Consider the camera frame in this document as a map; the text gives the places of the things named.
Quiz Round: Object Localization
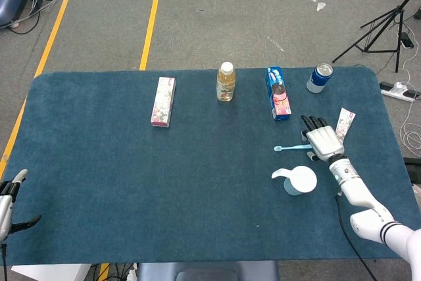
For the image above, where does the blue table mat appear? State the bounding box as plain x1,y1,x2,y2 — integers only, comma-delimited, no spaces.
0,66,412,265

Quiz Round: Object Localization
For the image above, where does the blue cookie box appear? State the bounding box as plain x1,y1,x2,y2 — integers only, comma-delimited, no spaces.
264,66,293,122

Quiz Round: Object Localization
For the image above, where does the blue soda can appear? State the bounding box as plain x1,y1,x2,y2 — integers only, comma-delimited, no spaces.
306,63,334,93

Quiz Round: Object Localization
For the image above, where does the floral toothpaste tube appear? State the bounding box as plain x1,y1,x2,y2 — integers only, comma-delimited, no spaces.
335,107,357,145

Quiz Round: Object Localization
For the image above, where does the light blue toothbrush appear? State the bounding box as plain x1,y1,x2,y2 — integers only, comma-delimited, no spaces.
274,144,312,153

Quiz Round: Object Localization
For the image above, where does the floral pink white box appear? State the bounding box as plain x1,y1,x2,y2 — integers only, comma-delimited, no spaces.
150,76,177,128

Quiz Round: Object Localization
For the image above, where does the white cable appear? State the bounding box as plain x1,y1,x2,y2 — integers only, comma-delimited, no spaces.
399,50,421,154

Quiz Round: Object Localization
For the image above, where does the white power strip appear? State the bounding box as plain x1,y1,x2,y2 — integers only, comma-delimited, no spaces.
380,80,421,103

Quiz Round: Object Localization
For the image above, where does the yellow juice bottle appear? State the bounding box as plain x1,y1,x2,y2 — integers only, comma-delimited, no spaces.
216,61,237,101

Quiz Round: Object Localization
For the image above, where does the black power adapter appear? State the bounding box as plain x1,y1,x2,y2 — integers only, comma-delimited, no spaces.
400,32,415,48

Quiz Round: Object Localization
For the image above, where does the white cup with handle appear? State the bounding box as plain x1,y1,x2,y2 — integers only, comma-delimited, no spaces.
271,165,318,196

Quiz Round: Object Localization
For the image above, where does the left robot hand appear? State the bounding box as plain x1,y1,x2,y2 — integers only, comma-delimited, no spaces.
0,168,43,242

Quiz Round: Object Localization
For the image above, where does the black tripod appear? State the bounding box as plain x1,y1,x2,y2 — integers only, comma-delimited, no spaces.
332,0,421,74

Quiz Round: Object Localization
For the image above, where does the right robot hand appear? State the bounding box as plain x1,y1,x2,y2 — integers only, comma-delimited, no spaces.
300,115,346,163

